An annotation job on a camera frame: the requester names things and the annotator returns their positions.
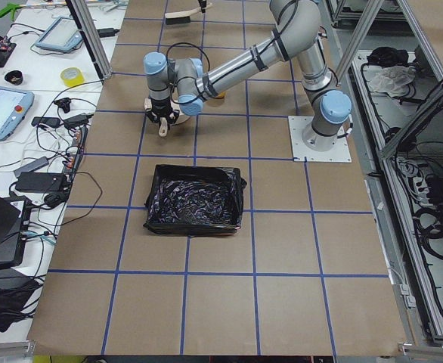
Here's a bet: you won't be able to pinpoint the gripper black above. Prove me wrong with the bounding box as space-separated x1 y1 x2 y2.
144 0 212 124

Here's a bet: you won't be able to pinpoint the beige hand brush black bristles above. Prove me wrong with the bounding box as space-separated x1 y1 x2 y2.
164 8 206 25

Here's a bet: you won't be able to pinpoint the beige plastic dustpan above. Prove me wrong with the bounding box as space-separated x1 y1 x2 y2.
144 98 191 137

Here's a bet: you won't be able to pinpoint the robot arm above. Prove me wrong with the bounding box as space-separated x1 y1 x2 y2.
143 1 352 148

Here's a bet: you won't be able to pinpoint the bin with black bag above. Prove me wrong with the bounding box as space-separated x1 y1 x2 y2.
144 164 246 237

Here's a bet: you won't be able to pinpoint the blue teach pendant far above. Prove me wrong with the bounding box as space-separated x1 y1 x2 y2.
34 17 83 53

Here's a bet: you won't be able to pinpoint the blue teach pendant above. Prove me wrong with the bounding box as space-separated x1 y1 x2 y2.
34 17 83 53
0 86 35 141

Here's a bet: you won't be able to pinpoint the yellow tape roll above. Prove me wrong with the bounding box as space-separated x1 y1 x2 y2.
60 67 85 88

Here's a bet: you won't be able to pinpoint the green plastic tool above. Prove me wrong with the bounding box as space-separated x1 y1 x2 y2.
0 2 22 21

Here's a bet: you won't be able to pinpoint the white crumpled cloth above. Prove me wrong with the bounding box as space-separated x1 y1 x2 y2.
368 66 416 98

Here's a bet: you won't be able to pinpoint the black power strip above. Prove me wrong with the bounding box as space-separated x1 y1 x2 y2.
62 126 88 180

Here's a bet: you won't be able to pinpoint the blue teach pendant near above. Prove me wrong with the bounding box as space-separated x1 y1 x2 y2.
0 86 35 141

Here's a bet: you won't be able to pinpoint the black power adapter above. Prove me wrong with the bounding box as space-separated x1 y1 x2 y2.
15 172 67 193

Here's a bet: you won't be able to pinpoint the black laptop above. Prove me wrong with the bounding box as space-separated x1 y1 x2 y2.
0 196 32 269

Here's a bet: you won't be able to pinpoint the aluminium frame post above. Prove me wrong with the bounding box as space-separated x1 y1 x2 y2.
66 0 112 82

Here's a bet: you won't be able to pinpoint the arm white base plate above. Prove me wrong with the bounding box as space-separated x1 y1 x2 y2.
288 116 352 163

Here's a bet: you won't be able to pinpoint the black coiled cables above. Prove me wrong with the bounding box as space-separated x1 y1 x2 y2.
412 206 443 260

